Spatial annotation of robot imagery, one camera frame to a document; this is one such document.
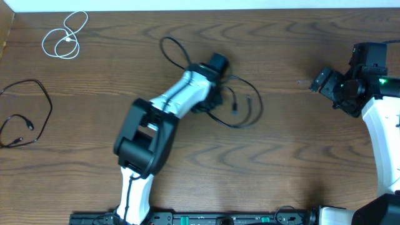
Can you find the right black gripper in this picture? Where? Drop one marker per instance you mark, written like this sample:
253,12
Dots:
327,88

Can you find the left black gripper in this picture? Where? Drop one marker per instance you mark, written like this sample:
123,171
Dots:
202,109

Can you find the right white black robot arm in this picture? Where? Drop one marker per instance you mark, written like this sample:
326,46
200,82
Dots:
366,91

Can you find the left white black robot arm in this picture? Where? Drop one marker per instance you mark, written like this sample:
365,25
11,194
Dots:
147,134

